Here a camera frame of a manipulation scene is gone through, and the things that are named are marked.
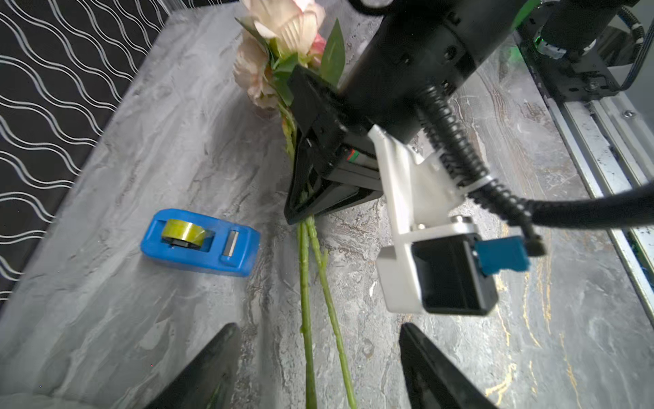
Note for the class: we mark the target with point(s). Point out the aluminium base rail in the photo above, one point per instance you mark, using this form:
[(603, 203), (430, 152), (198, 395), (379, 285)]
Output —
[(607, 167)]

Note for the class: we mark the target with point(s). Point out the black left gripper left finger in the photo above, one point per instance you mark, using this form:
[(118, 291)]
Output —
[(208, 380)]

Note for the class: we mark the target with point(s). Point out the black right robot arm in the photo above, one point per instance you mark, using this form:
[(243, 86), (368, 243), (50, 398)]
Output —
[(421, 54)]

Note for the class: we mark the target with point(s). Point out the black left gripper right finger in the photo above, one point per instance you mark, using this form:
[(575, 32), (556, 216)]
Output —
[(431, 380)]

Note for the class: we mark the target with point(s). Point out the blue tape dispenser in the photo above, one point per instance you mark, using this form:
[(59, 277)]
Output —
[(194, 242)]

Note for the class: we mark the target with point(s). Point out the pink artificial flower bouquet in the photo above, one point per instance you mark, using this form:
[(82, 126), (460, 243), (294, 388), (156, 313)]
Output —
[(284, 63)]

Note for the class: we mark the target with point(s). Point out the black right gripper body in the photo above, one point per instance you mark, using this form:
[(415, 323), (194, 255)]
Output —
[(333, 130)]

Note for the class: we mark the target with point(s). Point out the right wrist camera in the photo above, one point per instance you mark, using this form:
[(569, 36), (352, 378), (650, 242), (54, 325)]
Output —
[(437, 264)]

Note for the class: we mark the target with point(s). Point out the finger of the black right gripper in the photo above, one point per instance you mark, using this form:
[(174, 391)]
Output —
[(295, 206), (328, 195)]

